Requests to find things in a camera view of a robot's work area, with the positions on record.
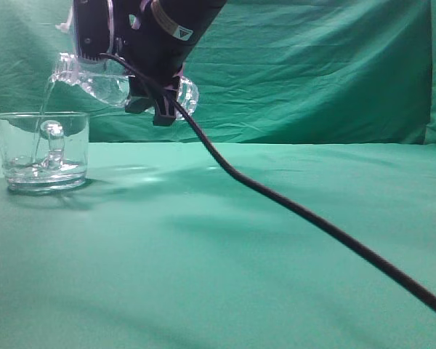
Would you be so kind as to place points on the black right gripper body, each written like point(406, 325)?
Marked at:
point(155, 37)

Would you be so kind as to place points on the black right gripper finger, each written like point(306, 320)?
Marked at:
point(138, 100)
point(165, 112)

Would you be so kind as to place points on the clear plastic water bottle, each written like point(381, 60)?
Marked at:
point(108, 82)

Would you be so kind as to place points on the clear glass mug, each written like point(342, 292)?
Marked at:
point(44, 152)

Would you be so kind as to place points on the green table cloth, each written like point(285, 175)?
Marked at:
point(161, 249)

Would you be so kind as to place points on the green backdrop cloth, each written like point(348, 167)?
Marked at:
point(266, 71)

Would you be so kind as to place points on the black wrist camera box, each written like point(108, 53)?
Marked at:
point(94, 29)

